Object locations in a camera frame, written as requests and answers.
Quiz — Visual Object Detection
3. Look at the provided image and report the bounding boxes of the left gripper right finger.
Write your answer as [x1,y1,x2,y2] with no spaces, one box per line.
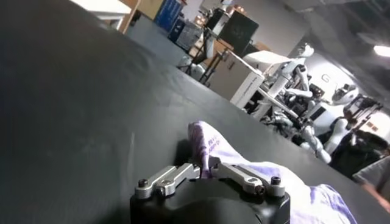
[210,156,286,198]

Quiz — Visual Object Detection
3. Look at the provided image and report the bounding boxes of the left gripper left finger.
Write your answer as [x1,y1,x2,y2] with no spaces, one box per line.
[135,163,201,200]

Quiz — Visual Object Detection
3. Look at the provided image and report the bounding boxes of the lavender t-shirt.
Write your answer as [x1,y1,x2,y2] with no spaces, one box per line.
[187,121,357,224]

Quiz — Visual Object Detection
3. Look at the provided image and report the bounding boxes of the person's bare hand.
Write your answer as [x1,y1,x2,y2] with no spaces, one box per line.
[362,182,390,214]

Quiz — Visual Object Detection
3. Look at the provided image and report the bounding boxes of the white standing desk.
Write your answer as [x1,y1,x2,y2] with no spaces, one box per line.
[251,75,301,121]

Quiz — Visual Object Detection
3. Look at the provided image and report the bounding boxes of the tall white cardboard box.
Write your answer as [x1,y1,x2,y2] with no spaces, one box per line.
[208,50,265,109]

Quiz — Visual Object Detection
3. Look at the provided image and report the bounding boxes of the white humanoid robot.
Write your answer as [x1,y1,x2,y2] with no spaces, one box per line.
[300,83,385,165]

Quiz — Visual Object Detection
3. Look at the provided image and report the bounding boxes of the black table cover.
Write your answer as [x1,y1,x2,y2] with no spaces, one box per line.
[0,0,390,224]

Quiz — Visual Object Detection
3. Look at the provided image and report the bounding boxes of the black tripod stand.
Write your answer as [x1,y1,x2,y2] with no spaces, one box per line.
[185,30,226,85]

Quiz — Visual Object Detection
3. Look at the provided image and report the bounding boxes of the grey person's shirt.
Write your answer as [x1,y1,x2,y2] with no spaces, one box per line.
[353,155,390,192]

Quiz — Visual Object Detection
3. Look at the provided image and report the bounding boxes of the black monitor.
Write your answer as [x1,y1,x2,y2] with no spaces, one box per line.
[219,10,260,57]

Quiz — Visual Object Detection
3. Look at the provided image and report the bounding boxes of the white table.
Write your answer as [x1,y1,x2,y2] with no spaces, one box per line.
[69,0,132,30]

